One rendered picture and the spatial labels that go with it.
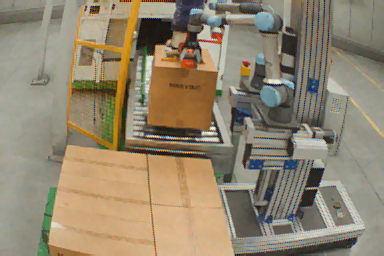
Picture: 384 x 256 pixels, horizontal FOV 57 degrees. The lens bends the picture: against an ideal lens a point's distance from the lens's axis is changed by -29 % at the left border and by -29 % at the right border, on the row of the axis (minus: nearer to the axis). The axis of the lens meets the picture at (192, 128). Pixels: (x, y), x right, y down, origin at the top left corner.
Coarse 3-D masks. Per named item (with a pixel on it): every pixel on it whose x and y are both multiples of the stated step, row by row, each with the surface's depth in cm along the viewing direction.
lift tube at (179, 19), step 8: (184, 0) 300; (192, 0) 299; (200, 0) 301; (176, 8) 307; (184, 8) 302; (192, 8) 302; (200, 8) 304; (176, 16) 308; (184, 16) 305; (176, 24) 310; (184, 24) 307; (184, 32) 309; (200, 32) 316
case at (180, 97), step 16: (160, 48) 342; (160, 64) 302; (176, 64) 306; (208, 64) 315; (160, 80) 302; (176, 80) 303; (192, 80) 304; (208, 80) 304; (160, 96) 307; (176, 96) 307; (192, 96) 308; (208, 96) 309; (160, 112) 311; (176, 112) 312; (192, 112) 312; (208, 112) 313; (192, 128) 317; (208, 128) 318
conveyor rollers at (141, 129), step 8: (152, 56) 514; (136, 72) 463; (136, 80) 438; (136, 88) 414; (136, 96) 397; (136, 104) 381; (144, 104) 382; (136, 112) 365; (144, 112) 367; (136, 120) 354; (144, 120) 357; (136, 128) 340; (144, 128) 341; (152, 128) 343; (160, 128) 344; (168, 128) 352; (176, 128) 352; (184, 128) 353; (136, 136) 332; (144, 136) 333; (152, 136) 334; (160, 136) 335; (168, 136) 335; (176, 136) 336; (184, 136) 337; (192, 136) 339; (200, 136) 343; (208, 136) 347; (216, 136) 348
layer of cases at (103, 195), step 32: (64, 160) 278; (96, 160) 287; (128, 160) 296; (160, 160) 302; (192, 160) 308; (64, 192) 243; (96, 192) 252; (128, 192) 260; (160, 192) 267; (192, 192) 272; (64, 224) 212; (96, 224) 221; (128, 224) 229; (160, 224) 235; (192, 224) 239; (224, 224) 242
